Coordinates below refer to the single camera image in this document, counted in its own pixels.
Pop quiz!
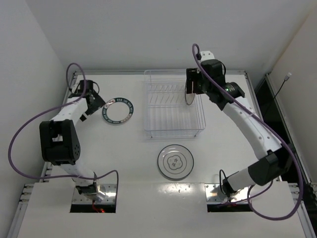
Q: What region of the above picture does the orange sunburst plate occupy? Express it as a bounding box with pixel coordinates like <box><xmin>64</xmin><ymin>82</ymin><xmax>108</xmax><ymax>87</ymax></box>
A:
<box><xmin>184</xmin><ymin>89</ymin><xmax>196</xmax><ymax>106</ymax></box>

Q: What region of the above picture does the green rimmed white plate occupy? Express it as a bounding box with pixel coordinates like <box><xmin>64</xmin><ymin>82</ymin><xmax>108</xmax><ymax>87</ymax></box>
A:
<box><xmin>102</xmin><ymin>97</ymin><xmax>134</xmax><ymax>125</ymax></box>

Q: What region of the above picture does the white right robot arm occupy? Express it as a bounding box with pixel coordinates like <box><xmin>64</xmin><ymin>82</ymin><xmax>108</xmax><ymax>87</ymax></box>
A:
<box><xmin>185</xmin><ymin>59</ymin><xmax>292</xmax><ymax>197</ymax></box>

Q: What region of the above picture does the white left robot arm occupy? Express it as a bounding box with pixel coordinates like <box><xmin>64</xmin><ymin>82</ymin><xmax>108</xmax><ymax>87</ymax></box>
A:
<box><xmin>39</xmin><ymin>80</ymin><xmax>106</xmax><ymax>201</ymax></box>

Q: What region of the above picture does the white plate with flower emblem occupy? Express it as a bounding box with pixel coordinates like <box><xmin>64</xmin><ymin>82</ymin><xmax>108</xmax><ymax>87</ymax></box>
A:
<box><xmin>157</xmin><ymin>144</ymin><xmax>194</xmax><ymax>181</ymax></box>

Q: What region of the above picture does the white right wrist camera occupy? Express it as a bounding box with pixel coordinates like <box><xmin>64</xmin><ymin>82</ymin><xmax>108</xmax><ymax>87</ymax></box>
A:
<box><xmin>199</xmin><ymin>51</ymin><xmax>215</xmax><ymax>62</ymax></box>

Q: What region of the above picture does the white wire dish rack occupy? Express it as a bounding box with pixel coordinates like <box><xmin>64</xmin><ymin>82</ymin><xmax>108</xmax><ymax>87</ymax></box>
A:
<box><xmin>144</xmin><ymin>69</ymin><xmax>206</xmax><ymax>139</ymax></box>

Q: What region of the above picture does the black wall cable with plug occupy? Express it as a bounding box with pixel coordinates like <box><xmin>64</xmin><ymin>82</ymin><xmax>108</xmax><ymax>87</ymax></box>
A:
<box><xmin>272</xmin><ymin>72</ymin><xmax>293</xmax><ymax>100</ymax></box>

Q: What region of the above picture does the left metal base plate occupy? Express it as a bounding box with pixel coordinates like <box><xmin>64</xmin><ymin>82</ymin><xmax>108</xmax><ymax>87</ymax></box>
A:
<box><xmin>72</xmin><ymin>184</ymin><xmax>117</xmax><ymax>205</ymax></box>

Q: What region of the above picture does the metal base plate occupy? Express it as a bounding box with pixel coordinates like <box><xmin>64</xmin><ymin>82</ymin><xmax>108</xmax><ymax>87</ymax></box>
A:
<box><xmin>72</xmin><ymin>184</ymin><xmax>117</xmax><ymax>205</ymax></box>
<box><xmin>204</xmin><ymin>183</ymin><xmax>248</xmax><ymax>204</ymax></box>

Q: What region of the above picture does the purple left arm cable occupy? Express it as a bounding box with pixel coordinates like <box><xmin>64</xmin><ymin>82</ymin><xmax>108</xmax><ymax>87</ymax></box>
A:
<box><xmin>7</xmin><ymin>62</ymin><xmax>119</xmax><ymax>196</ymax></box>

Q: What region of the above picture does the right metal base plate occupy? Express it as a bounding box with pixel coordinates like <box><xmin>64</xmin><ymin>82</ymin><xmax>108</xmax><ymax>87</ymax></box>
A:
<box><xmin>204</xmin><ymin>183</ymin><xmax>248</xmax><ymax>204</ymax></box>

